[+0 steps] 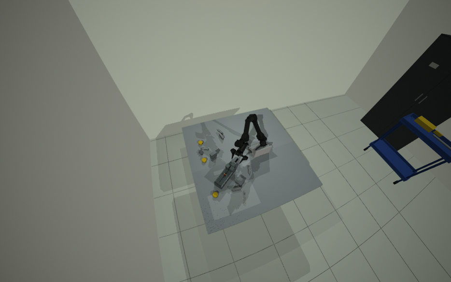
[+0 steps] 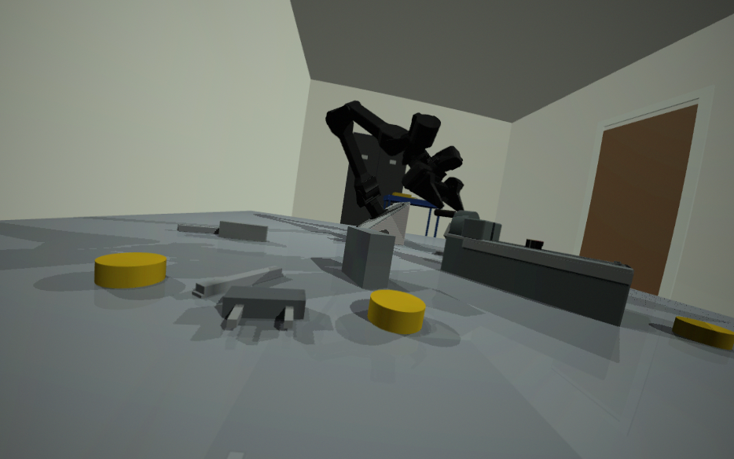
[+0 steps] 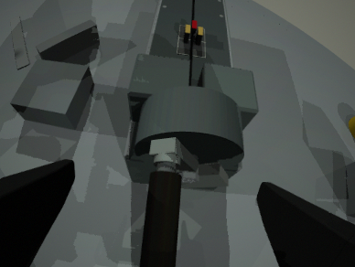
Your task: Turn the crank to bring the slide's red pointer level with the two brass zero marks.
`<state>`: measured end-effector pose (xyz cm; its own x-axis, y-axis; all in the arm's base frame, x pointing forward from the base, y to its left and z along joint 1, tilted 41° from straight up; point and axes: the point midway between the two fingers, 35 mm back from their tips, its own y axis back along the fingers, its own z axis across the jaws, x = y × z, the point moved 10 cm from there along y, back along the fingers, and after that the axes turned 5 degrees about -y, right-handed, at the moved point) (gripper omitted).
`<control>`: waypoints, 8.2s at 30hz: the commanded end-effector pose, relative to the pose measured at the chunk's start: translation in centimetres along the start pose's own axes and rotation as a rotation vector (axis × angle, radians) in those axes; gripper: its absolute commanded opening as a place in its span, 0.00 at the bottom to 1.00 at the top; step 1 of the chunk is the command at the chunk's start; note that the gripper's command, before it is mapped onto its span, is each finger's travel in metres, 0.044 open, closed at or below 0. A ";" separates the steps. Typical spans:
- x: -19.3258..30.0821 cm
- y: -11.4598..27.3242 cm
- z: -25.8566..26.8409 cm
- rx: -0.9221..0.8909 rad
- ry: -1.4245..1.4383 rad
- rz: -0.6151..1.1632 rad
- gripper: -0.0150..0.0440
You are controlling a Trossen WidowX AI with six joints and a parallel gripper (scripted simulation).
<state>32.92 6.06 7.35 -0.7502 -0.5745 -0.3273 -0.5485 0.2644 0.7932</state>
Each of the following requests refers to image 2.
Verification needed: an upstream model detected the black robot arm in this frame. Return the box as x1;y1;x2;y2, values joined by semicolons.
325;101;463;219

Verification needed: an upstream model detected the yellow short cylinder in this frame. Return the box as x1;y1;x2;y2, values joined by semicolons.
368;290;426;334
94;252;167;288
672;316;734;350

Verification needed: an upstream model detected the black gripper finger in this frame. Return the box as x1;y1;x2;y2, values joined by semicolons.
441;184;464;211
409;171;444;209

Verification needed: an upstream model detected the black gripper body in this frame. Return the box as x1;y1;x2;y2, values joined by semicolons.
402;154;464;198

